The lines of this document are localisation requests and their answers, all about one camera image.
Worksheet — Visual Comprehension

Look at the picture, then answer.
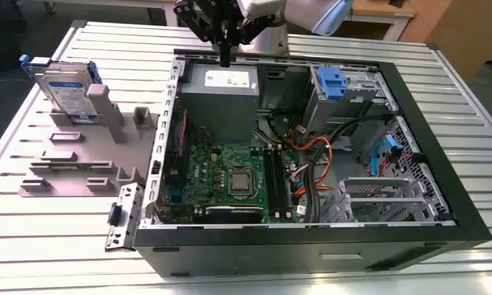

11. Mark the silver CPU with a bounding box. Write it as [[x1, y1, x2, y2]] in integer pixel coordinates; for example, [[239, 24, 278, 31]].
[[229, 172, 253, 190]]

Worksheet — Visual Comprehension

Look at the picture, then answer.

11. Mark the green motherboard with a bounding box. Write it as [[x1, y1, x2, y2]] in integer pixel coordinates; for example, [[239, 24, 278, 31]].
[[158, 143, 302, 224]]

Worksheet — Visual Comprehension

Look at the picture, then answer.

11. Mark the grey power supply unit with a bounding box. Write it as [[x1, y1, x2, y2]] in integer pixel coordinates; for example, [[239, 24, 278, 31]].
[[175, 63, 259, 145]]

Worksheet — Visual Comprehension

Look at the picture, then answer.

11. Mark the brown wooden cabinet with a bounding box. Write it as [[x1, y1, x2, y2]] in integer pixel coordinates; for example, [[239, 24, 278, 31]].
[[397, 0, 492, 81]]

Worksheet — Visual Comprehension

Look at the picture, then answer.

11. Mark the orange wire bundle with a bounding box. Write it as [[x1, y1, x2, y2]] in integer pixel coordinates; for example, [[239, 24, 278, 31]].
[[290, 136, 336, 197]]

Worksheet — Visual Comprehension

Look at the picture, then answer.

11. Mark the blue plastic drive latch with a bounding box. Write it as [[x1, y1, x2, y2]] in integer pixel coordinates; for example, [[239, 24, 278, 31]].
[[317, 66, 348, 101]]

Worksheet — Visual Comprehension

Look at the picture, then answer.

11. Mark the metal drive cage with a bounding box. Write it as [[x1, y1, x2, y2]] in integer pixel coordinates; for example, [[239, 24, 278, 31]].
[[301, 65, 398, 139]]

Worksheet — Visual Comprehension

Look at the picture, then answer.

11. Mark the metal disk bay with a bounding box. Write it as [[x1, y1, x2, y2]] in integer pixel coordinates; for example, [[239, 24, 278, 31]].
[[337, 176, 456, 224]]

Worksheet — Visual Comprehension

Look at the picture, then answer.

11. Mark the black graphics card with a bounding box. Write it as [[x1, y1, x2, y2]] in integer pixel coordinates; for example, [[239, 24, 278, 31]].
[[191, 203, 266, 224]]

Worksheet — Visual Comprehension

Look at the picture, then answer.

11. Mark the black open PC case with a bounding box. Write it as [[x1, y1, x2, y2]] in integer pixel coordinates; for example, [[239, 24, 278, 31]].
[[130, 48, 492, 276]]

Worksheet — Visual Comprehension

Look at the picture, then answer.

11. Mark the CPU socket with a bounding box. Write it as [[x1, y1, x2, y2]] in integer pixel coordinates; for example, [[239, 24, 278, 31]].
[[225, 165, 259, 199]]

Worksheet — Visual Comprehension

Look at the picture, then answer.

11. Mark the grey parts rack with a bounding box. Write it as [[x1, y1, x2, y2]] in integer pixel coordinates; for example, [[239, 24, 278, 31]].
[[18, 84, 162, 197]]

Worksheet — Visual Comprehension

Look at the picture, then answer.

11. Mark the blue wire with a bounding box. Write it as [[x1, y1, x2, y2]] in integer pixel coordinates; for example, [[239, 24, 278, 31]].
[[368, 134, 402, 179]]

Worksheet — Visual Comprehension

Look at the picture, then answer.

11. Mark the orange power wire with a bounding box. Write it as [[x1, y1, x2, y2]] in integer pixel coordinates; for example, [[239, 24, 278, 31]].
[[386, 147, 429, 165]]

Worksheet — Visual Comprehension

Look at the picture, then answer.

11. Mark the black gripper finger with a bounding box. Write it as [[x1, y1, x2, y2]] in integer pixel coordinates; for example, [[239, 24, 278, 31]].
[[173, 0, 226, 68], [225, 15, 279, 68]]

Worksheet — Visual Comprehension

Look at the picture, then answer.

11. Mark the thin red wire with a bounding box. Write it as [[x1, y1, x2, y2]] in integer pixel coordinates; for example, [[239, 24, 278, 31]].
[[175, 109, 189, 160]]

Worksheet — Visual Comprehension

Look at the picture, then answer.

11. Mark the black RAM slot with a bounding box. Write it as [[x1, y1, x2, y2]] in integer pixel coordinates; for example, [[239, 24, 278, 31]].
[[271, 143, 293, 218], [262, 143, 282, 218]]

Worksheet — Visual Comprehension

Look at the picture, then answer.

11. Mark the hard disk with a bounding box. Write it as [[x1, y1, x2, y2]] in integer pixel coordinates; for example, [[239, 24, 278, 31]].
[[18, 54, 103, 124]]

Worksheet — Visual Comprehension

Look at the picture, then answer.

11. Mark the green RAM stick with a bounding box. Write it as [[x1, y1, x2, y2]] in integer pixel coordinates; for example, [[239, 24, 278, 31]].
[[46, 164, 93, 171]]

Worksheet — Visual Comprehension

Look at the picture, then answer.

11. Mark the wooden desk white frame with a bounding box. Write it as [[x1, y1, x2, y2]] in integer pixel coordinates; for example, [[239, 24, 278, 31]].
[[146, 0, 418, 42]]

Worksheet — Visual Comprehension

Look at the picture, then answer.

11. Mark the black cable bundle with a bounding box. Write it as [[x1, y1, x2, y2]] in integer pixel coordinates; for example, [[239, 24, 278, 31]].
[[302, 113, 394, 222]]

